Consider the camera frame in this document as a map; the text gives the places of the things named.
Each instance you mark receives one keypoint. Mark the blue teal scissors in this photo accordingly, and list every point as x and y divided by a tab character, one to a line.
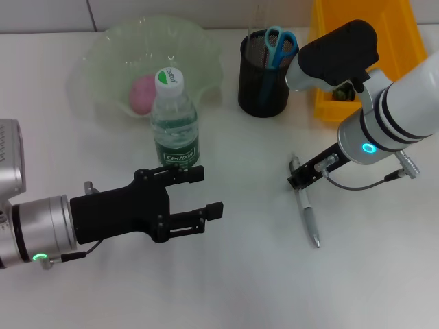
279	51

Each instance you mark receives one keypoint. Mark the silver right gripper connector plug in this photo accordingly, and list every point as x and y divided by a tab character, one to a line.
327	162

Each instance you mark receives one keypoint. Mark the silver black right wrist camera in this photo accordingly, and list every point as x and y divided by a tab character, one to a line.
339	48

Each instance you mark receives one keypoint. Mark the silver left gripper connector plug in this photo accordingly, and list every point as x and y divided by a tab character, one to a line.
90	188

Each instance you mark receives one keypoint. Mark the green plastic wrapper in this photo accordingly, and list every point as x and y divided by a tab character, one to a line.
343	93

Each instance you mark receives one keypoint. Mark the black mesh pen holder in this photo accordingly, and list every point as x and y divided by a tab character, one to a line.
250	92

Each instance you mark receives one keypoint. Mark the silver white ballpoint pen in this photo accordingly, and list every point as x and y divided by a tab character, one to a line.
310	219

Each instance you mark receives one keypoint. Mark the clear green-label water bottle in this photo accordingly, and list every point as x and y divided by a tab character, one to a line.
175	120

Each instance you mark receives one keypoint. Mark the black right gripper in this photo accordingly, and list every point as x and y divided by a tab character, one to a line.
343	156

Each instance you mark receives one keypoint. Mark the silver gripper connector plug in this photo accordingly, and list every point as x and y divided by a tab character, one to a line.
90	188
327	162

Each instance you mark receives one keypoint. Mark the yellow plastic bin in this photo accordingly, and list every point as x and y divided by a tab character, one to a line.
404	34

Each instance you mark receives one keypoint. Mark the clear plastic ruler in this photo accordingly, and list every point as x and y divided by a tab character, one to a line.
259	20

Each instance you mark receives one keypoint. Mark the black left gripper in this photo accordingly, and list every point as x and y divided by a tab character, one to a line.
116	212

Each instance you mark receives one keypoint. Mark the pink toy peach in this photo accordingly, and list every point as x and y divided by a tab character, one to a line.
142	94

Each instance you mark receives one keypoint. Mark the green glass fruit plate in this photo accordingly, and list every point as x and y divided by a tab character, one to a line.
113	68

